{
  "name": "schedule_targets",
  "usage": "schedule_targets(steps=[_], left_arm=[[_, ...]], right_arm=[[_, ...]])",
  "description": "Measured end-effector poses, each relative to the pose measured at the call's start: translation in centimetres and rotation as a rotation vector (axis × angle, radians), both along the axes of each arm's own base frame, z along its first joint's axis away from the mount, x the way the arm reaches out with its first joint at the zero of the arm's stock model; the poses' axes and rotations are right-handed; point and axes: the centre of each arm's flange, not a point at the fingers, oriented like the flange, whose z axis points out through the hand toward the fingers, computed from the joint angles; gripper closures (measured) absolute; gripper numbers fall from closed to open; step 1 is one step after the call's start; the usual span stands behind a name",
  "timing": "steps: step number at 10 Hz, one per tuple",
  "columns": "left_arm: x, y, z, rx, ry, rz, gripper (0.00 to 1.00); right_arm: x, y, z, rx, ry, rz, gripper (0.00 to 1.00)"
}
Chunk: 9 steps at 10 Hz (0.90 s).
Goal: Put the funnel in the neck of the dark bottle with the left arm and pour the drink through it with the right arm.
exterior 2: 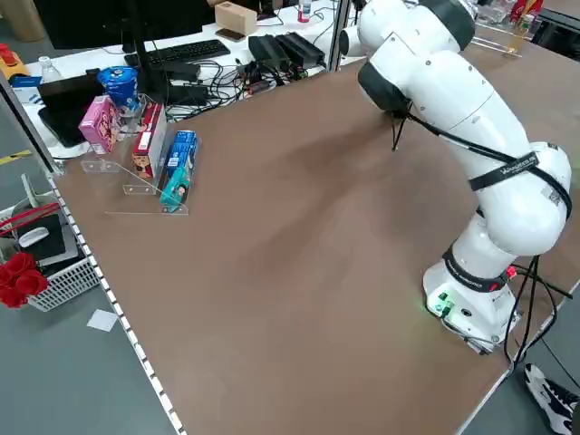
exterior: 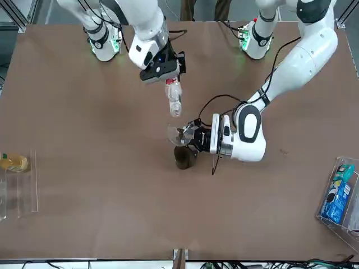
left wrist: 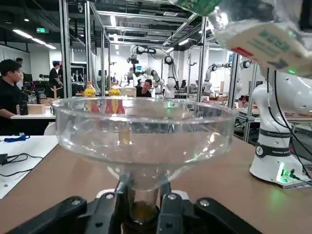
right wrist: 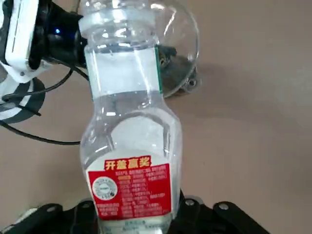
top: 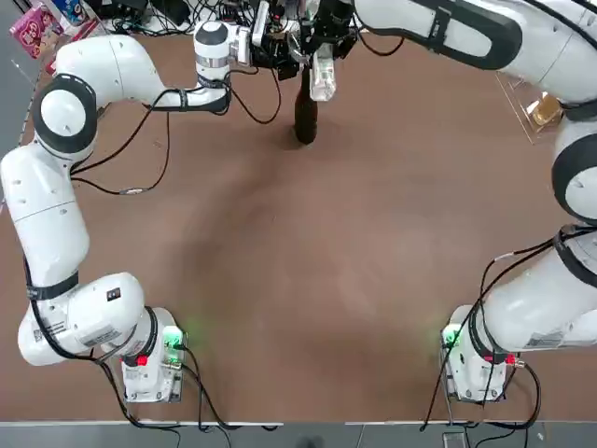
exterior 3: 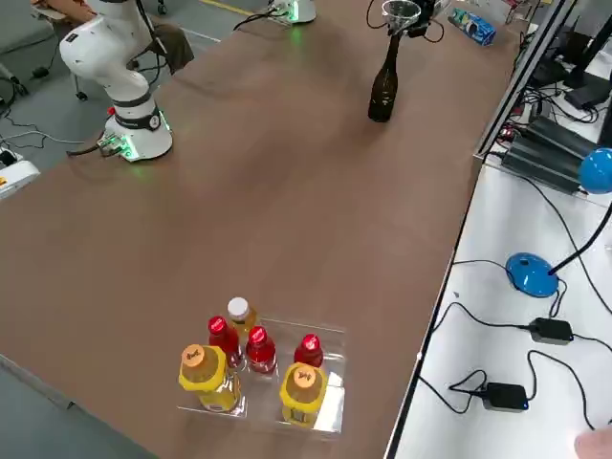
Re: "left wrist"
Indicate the clear funnel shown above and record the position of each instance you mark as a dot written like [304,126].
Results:
[146,151]

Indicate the white desk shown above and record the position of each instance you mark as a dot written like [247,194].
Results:
[24,158]

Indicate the clear plastic drink bottle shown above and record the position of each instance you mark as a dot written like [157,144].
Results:
[263,41]

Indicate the person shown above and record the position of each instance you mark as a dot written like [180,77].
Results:
[54,78]
[9,97]
[145,90]

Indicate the blue desk lamp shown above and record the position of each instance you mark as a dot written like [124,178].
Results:
[14,139]

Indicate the yellow-capped yellow drink bottle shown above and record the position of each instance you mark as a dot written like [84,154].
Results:
[89,91]
[114,91]

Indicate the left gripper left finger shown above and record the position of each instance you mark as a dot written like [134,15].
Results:
[73,217]

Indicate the black power adapter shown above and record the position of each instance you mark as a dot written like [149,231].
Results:
[3,159]

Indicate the dark glass bottle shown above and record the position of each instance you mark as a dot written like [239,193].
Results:
[143,225]

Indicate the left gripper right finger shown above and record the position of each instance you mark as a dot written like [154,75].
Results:
[178,214]

